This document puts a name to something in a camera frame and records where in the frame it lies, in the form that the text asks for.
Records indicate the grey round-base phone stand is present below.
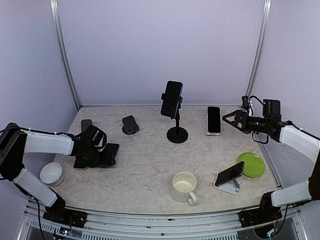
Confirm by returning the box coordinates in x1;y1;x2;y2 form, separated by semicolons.
80;119;93;132

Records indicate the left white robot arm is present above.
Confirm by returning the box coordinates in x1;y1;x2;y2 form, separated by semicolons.
0;122;119;223

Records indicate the black phone white case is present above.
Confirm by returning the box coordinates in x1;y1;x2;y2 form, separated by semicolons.
207;106;221;135

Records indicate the black phone white edge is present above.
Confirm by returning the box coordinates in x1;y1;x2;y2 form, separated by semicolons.
73;159;88;171

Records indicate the white ribbed mug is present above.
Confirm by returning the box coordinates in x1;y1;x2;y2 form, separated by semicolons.
169;171;198;206

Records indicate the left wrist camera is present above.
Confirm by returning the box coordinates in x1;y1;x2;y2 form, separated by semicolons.
82;124;107;150

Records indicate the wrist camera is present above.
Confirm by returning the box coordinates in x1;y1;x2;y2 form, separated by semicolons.
262;99;281;118
82;124;107;150

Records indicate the black phone blue edge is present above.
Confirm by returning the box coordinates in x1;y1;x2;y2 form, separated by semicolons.
160;81;183;119

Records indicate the purple phone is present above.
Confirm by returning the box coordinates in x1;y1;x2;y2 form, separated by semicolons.
214;161;245;187

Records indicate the front aluminium rail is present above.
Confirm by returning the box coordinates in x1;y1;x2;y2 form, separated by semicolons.
13;199;311;240

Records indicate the tall black clamp stand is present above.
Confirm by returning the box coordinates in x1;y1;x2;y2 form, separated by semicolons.
166;96;188;144

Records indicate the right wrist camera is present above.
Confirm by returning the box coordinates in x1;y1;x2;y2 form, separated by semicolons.
262;99;281;118

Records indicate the aluminium frame post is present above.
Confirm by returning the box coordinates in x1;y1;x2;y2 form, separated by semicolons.
49;0;82;111
245;0;272;96

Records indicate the left aluminium frame post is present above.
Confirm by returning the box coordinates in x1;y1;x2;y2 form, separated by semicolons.
49;0;82;111

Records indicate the white bowl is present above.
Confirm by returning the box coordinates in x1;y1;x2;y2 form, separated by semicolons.
39;162;64;187

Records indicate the right aluminium frame post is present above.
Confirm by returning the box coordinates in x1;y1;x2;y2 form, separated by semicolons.
245;0;272;96

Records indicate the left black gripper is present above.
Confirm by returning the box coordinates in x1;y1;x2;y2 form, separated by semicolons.
80;145;115;168

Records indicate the green plate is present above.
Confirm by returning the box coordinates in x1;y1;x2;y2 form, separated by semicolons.
237;152;266;178

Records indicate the black phone landscape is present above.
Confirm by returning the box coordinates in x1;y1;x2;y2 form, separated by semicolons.
103;143;120;160

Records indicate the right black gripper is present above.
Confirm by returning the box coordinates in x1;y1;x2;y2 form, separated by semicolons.
222;109;270;134

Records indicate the white folding phone stand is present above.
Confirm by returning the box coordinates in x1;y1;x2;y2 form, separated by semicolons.
213;179;240;195

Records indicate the dark grey phone stand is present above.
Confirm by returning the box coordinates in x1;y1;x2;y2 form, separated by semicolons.
122;115;140;135

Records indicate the white upright phone stand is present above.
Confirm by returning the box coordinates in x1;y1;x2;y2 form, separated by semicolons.
202;119;223;137

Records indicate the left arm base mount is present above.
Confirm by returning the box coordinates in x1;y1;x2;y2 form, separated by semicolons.
43;208;88;229

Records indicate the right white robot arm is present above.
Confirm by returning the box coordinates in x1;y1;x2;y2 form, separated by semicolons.
222;109;320;225

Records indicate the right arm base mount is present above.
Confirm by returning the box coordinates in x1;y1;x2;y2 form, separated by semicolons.
238;207;282;228

